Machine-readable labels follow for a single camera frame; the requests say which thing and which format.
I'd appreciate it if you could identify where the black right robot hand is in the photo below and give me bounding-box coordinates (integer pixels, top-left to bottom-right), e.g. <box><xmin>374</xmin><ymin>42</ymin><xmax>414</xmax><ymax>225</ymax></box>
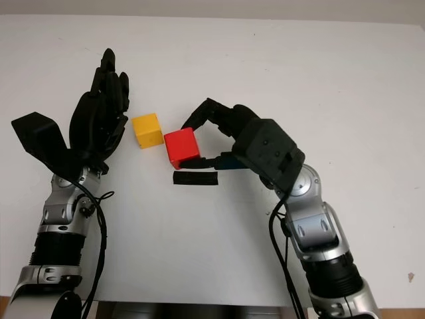
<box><xmin>180</xmin><ymin>97</ymin><xmax>264</xmax><ymax>171</ymax></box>

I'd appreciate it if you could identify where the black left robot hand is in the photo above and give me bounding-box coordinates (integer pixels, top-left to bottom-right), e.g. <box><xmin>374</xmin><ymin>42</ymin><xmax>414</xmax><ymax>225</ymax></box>
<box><xmin>68</xmin><ymin>48</ymin><xmax>130</xmax><ymax>176</ymax></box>

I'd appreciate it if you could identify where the yellow wooden cube block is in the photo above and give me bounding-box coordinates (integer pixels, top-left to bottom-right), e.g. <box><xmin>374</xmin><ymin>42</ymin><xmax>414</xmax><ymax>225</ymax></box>
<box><xmin>131</xmin><ymin>112</ymin><xmax>165</xmax><ymax>150</ymax></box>

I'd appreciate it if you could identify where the red wooden cube block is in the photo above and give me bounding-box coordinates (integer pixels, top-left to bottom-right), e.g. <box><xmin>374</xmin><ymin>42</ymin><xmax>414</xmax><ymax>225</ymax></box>
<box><xmin>163</xmin><ymin>127</ymin><xmax>201</xmax><ymax>169</ymax></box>

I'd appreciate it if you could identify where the black tape strip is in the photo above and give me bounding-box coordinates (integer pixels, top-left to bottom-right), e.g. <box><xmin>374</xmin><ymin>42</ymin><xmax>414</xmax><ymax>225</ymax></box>
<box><xmin>172</xmin><ymin>171</ymin><xmax>219</xmax><ymax>187</ymax></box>

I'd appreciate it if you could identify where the grey robot torso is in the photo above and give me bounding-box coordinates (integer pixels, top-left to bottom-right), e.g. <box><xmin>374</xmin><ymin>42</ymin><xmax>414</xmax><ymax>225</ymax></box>
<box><xmin>96</xmin><ymin>301</ymin><xmax>309</xmax><ymax>319</ymax></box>

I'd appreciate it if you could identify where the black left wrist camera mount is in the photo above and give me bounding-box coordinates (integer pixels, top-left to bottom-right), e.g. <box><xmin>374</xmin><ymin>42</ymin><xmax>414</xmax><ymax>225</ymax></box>
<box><xmin>11</xmin><ymin>112</ymin><xmax>87</xmax><ymax>183</ymax></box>

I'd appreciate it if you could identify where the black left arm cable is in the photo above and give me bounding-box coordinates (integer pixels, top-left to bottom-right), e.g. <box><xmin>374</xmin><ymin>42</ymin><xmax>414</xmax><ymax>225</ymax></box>
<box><xmin>71</xmin><ymin>175</ymin><xmax>116</xmax><ymax>319</ymax></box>

